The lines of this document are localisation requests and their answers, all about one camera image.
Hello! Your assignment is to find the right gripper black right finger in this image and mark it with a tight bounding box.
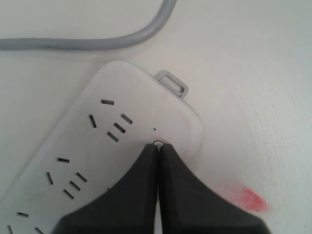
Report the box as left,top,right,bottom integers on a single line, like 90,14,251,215
158,144,270,234

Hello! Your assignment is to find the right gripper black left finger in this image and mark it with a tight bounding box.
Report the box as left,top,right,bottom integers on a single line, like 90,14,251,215
53,144,158,234

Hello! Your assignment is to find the white power strip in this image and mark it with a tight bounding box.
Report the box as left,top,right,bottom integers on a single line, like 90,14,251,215
0,61,204,234

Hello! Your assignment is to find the grey cable with plug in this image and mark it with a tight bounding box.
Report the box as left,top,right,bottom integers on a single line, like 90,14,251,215
0,0,177,51

